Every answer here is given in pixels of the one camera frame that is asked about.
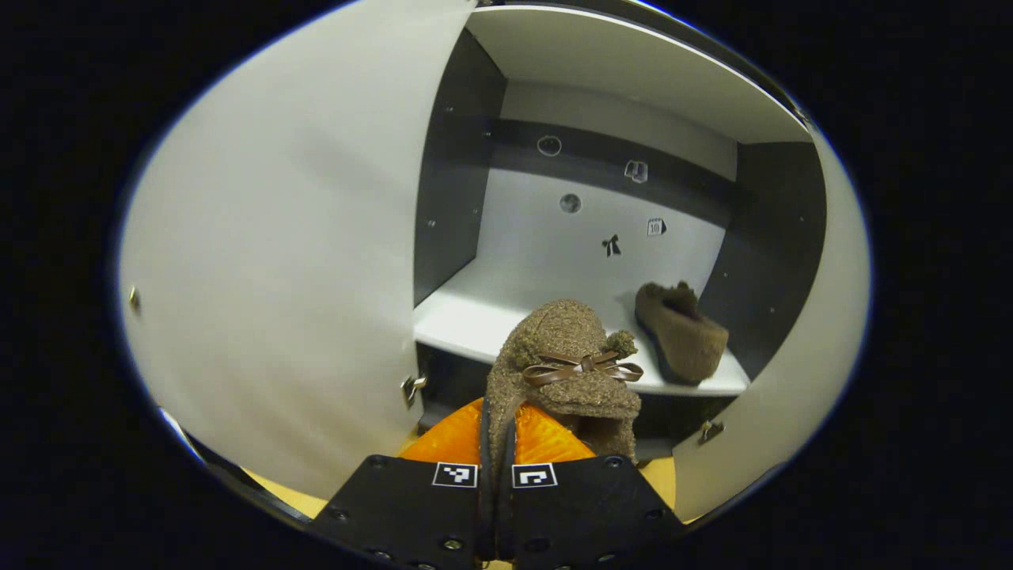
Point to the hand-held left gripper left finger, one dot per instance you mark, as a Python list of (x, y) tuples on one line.
[(396, 507)]

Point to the metal door hinge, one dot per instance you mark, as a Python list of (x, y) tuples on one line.
[(710, 430), (413, 388)]

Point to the brown fuzzy shoe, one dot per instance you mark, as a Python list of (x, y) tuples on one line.
[(554, 328), (684, 340)]

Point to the white shoe cabinet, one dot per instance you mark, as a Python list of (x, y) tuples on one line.
[(617, 55)]

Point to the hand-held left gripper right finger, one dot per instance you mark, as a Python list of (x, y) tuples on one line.
[(593, 507)]

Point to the white shoe cabinet door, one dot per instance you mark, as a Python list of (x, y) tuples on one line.
[(807, 356), (277, 237)]

